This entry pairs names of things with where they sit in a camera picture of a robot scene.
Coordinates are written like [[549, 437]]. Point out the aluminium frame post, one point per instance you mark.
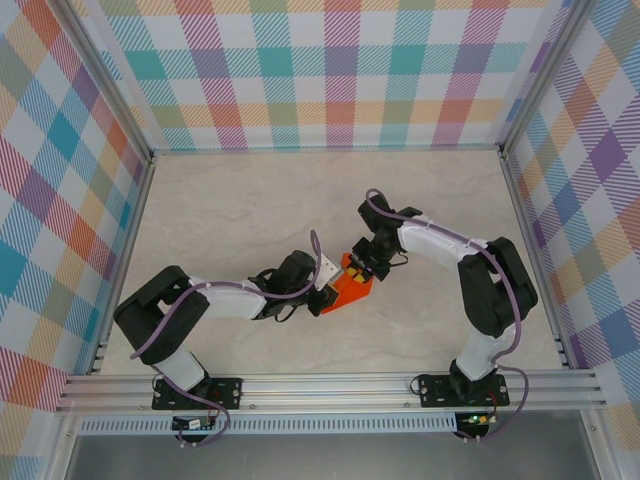
[[110, 75], [541, 75]]

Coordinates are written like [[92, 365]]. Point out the aluminium side rail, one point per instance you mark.
[[126, 250], [531, 250]]

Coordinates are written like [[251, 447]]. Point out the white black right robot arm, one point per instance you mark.
[[430, 242]]

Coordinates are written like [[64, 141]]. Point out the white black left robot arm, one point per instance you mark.
[[230, 300]]

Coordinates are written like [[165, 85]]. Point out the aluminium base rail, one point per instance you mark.
[[325, 392]]

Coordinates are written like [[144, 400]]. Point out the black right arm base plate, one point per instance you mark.
[[430, 395]]

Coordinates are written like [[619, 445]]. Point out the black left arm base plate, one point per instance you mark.
[[227, 392]]

